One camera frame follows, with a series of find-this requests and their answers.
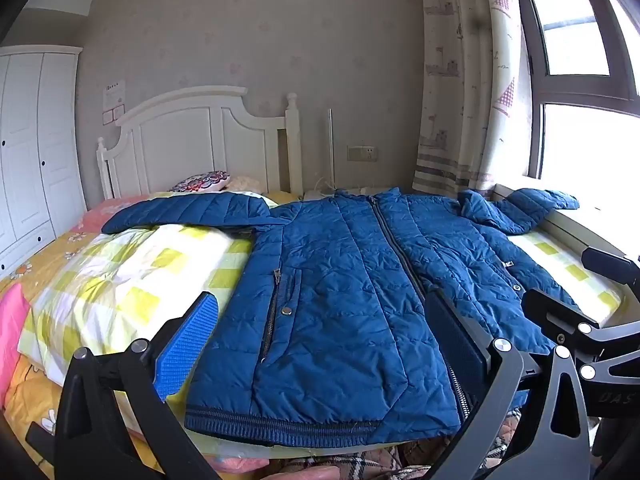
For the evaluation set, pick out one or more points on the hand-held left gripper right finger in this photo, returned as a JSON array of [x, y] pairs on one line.
[[457, 342]]

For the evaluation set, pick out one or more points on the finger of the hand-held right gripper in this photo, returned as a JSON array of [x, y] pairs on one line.
[[607, 262], [545, 310]]

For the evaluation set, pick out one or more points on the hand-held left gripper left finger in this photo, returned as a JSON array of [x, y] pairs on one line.
[[186, 347]]

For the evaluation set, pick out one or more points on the blue quilted jacket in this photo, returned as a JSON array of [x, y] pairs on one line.
[[340, 285]]

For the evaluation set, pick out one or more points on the white windowsill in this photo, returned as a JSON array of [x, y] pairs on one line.
[[600, 225]]

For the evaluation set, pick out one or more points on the yellow white checkered blanket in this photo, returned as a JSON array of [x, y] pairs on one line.
[[125, 280]]

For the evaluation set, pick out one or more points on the plaid cloth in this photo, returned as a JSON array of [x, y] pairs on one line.
[[360, 465]]

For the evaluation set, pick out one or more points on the orange pink floral bedsheet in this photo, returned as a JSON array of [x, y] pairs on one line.
[[47, 255]]

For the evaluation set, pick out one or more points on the colourful patterned pillow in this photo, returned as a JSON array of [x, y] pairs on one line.
[[200, 181]]

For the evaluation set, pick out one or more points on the pink cloth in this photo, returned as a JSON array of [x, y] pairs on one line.
[[10, 322]]

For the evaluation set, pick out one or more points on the yellow pillow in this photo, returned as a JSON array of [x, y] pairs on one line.
[[282, 197]]

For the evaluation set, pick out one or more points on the white nightstand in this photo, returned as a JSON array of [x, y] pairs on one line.
[[320, 194]]

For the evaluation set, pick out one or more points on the white bed headboard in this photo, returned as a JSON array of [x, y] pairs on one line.
[[200, 135]]

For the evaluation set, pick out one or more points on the patterned curtain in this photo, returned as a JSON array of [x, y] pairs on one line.
[[465, 85]]

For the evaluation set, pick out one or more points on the white pole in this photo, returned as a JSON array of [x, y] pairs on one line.
[[330, 150]]

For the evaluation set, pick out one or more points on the white wardrobe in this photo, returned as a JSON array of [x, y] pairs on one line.
[[30, 150]]

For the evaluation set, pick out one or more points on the wall socket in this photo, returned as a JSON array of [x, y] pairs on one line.
[[362, 153]]

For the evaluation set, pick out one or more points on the paper sheet on wall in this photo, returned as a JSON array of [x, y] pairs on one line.
[[113, 102]]

